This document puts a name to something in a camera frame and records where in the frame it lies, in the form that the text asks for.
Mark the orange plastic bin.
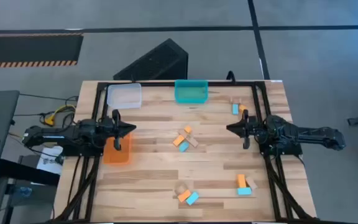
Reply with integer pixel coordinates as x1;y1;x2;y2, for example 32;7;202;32
103;133;132;166

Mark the dark grey panel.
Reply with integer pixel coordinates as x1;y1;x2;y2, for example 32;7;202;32
0;90;21;183

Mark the clear water bottle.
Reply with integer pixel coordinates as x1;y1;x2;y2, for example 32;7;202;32
10;185;33;198

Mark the teal plastic bin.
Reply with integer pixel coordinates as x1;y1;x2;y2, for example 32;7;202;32
174;79;209;105

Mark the yellow cable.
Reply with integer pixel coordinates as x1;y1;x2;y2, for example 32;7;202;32
44;104;76;127

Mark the half-round natural wood block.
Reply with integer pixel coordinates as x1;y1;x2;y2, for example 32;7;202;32
175;183;189;195

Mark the white paper sheet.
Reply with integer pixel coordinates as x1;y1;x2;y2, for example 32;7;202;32
36;145;64;175

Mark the black aluminium table frame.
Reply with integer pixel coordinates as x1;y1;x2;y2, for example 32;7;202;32
53;80;318;224

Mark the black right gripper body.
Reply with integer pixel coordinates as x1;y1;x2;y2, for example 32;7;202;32
242;109;269;149

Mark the black cart base bar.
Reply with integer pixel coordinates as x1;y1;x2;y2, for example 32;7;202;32
0;157;61;187

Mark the natural wood rectangular block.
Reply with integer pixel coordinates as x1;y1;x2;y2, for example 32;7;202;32
246;176;259;190

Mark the long natural wood block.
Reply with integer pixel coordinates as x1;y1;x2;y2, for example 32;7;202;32
178;129;200;148

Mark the clear plastic bin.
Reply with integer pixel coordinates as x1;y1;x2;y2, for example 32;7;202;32
106;83;142;110

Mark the black hazard-striped floor mat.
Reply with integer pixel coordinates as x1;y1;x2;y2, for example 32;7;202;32
0;32;85;68

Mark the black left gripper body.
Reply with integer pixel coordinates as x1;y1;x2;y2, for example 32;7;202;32
96;109;121;151

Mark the black perforated box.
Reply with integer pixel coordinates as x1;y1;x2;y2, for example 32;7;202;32
112;38;189;81

